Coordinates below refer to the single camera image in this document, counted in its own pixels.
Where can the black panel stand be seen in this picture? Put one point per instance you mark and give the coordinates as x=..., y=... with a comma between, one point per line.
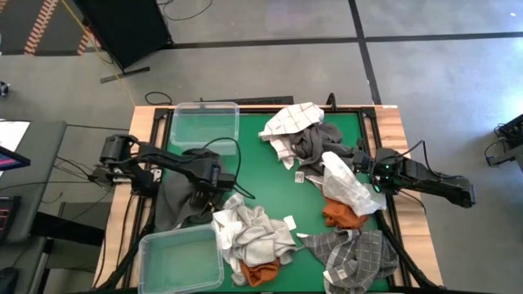
x=122, y=28

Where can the white towel brown checks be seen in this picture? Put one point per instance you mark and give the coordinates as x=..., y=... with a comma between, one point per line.
x=292, y=118

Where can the short black frame post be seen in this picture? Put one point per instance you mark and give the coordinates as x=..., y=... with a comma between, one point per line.
x=332, y=102

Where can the white paper sheet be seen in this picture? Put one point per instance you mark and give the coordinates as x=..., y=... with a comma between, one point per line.
x=14, y=134

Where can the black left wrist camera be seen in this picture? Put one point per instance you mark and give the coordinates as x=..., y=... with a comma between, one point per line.
x=222, y=176

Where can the black computer mouse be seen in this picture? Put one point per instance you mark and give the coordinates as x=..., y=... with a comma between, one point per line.
x=8, y=281

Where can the white towel thin grey checks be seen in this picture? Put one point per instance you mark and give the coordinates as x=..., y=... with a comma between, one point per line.
x=343, y=183

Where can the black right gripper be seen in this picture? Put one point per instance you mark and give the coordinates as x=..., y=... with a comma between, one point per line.
x=369, y=163

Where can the grey desk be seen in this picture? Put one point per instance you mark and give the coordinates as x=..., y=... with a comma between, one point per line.
x=45, y=163

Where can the light grey ribbed towel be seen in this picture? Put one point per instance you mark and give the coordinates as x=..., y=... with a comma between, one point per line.
x=235, y=203

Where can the small black blue object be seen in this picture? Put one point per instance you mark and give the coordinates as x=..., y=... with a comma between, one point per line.
x=4, y=89

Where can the black backlit keyboard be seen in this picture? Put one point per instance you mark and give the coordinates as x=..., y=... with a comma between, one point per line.
x=8, y=216

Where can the plain white towel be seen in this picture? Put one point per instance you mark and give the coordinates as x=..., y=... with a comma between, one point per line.
x=222, y=228

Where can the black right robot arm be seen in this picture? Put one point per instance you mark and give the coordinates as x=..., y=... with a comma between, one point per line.
x=429, y=179

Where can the light grey waffle towel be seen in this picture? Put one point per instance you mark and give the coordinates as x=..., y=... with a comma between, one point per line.
x=265, y=237

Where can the green table mat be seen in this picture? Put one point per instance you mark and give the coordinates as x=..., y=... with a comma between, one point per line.
x=269, y=175

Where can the dark mat orange stripes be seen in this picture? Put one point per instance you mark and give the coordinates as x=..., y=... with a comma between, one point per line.
x=41, y=24

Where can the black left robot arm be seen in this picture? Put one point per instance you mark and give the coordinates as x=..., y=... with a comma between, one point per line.
x=163, y=157

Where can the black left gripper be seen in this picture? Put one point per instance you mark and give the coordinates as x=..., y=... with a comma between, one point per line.
x=200, y=167

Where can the dark grey towel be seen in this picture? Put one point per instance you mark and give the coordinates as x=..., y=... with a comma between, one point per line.
x=173, y=204
x=314, y=141

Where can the black monitor pink screen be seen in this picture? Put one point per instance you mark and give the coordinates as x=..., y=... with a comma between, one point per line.
x=12, y=161

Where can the black metal table frame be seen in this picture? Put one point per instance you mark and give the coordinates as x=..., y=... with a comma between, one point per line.
x=253, y=110

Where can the orange towel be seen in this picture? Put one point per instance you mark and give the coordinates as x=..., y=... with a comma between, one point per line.
x=259, y=273
x=339, y=216

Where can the clear plastic bin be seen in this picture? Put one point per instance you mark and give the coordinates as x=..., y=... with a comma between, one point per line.
x=204, y=122
x=180, y=261

